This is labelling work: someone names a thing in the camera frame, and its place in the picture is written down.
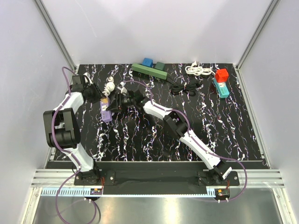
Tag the red cube plug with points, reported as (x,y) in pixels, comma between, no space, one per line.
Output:
(221,75)

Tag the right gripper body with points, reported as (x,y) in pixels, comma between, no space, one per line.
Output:
(126,101)

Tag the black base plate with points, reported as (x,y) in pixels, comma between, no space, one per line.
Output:
(174,178)

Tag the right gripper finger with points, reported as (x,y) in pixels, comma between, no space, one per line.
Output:
(116,100)
(114,108)

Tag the black marbled mat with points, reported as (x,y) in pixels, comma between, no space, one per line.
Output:
(224,125)

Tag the green power strip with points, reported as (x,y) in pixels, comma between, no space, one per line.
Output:
(149,71)

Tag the purple power strip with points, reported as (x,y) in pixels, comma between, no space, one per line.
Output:
(105,115)

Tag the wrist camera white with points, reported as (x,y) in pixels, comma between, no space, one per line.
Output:
(121,88)
(87,78)

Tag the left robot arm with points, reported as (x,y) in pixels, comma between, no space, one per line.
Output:
(63,132)

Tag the aluminium frame rail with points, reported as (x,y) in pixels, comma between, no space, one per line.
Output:
(49,180)

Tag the yellow cube plug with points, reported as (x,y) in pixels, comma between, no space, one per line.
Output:
(105,100)

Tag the teal power strip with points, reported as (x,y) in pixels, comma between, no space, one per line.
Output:
(221,88)

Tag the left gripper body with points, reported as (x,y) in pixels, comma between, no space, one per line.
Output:
(94,96)

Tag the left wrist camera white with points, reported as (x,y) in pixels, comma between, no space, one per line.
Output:
(87,78)

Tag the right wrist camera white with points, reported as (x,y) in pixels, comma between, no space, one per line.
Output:
(121,88)

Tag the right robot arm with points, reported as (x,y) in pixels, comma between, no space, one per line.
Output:
(179,127)

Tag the dark green cube plug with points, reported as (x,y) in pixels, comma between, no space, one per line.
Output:
(159,66)

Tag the blue cube plug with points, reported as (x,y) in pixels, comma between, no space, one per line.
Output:
(147,62)

